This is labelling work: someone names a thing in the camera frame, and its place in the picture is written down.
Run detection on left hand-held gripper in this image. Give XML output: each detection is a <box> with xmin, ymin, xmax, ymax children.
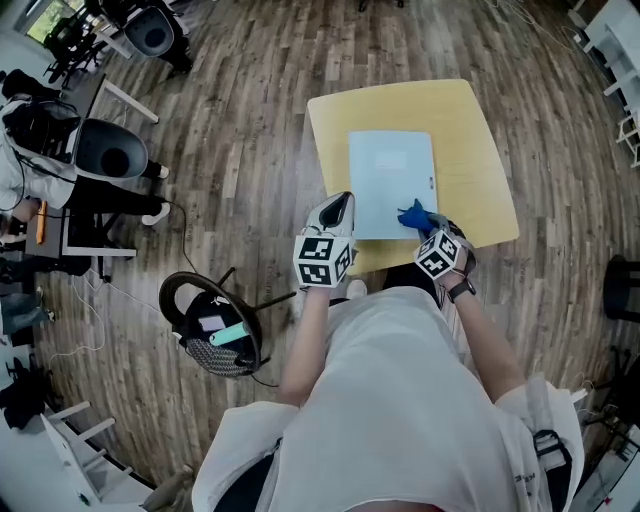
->
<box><xmin>293</xmin><ymin>192</ymin><xmax>357</xmax><ymax>290</ymax></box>

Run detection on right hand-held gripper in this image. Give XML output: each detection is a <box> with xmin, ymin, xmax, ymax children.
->
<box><xmin>413</xmin><ymin>214</ymin><xmax>476</xmax><ymax>279</ymax></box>

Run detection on blue cloth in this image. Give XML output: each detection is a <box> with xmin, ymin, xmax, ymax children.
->
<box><xmin>397</xmin><ymin>198</ymin><xmax>437</xmax><ymax>232</ymax></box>

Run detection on light blue board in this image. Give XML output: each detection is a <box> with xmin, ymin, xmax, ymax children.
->
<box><xmin>348</xmin><ymin>130</ymin><xmax>440</xmax><ymax>241</ymax></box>

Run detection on person's left forearm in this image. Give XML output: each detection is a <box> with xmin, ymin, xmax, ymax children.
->
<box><xmin>279</xmin><ymin>285</ymin><xmax>334</xmax><ymax>406</ymax></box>

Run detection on person's right forearm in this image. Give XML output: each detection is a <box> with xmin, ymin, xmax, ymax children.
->
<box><xmin>439</xmin><ymin>269</ymin><xmax>527</xmax><ymax>402</ymax></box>

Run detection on person's black trousers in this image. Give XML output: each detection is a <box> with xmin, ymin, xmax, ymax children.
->
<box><xmin>382</xmin><ymin>262</ymin><xmax>444</xmax><ymax>306</ymax></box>

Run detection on black wristwatch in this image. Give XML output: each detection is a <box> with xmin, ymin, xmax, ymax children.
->
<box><xmin>444</xmin><ymin>279</ymin><xmax>477</xmax><ymax>304</ymax></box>

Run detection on teal cylindrical bottle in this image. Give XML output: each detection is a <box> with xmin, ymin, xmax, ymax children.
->
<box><xmin>209</xmin><ymin>322</ymin><xmax>249</xmax><ymax>347</ymax></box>

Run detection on black bag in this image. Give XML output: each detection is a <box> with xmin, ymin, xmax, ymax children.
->
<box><xmin>179</xmin><ymin>292</ymin><xmax>256</xmax><ymax>376</ymax></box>

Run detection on brown wicker chair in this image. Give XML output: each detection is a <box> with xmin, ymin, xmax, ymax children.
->
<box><xmin>158</xmin><ymin>267</ymin><xmax>299</xmax><ymax>381</ymax></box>

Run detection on person's white shirt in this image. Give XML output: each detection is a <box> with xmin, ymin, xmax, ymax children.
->
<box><xmin>192</xmin><ymin>287</ymin><xmax>586</xmax><ymax>512</ymax></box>

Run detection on black round stool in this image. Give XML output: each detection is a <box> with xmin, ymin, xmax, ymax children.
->
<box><xmin>603</xmin><ymin>254</ymin><xmax>640</xmax><ymax>321</ymax></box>

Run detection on white wooden chair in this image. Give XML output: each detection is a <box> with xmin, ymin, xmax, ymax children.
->
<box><xmin>617</xmin><ymin>107</ymin><xmax>640</xmax><ymax>166</ymax></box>

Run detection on dark top white-leg table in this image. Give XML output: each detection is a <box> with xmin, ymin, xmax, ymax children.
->
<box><xmin>62</xmin><ymin>73</ymin><xmax>161</xmax><ymax>132</ymax></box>

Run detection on black metal stand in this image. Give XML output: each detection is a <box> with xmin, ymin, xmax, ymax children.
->
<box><xmin>594</xmin><ymin>344</ymin><xmax>640</xmax><ymax>441</ymax></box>

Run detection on grey backpack shell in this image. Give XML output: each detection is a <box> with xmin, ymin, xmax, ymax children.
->
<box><xmin>74</xmin><ymin>118</ymin><xmax>150</xmax><ymax>181</ymax></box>
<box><xmin>123</xmin><ymin>7</ymin><xmax>175</xmax><ymax>57</ymax></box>

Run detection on white side table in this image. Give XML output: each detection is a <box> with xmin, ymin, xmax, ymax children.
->
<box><xmin>582</xmin><ymin>9</ymin><xmax>640</xmax><ymax>96</ymax></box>

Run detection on grey top desk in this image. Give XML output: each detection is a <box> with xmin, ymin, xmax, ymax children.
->
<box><xmin>23</xmin><ymin>197</ymin><xmax>139</xmax><ymax>259</ymax></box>

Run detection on orange flat item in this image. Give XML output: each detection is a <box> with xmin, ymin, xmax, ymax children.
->
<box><xmin>35</xmin><ymin>199</ymin><xmax>49</xmax><ymax>246</ymax></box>

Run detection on black backpack rig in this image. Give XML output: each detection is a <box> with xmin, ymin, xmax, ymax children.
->
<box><xmin>3</xmin><ymin>102</ymin><xmax>81</xmax><ymax>166</ymax></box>

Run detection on window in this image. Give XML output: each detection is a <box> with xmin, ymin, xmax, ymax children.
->
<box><xmin>27</xmin><ymin>0</ymin><xmax>71</xmax><ymax>41</ymax></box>

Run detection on black floor cable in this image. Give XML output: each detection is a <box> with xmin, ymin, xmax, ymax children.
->
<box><xmin>164</xmin><ymin>199</ymin><xmax>199</xmax><ymax>274</ymax></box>

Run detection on white floor cable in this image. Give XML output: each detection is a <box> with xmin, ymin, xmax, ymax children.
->
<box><xmin>37</xmin><ymin>274</ymin><xmax>166</xmax><ymax>361</ymax></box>
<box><xmin>494</xmin><ymin>0</ymin><xmax>581</xmax><ymax>51</ymax></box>

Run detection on white adapter cable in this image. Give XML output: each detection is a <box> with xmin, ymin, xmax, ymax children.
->
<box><xmin>574</xmin><ymin>374</ymin><xmax>626</xmax><ymax>426</ymax></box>

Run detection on black backpack strap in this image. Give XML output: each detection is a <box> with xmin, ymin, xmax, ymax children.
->
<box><xmin>532</xmin><ymin>428</ymin><xmax>574</xmax><ymax>506</ymax></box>

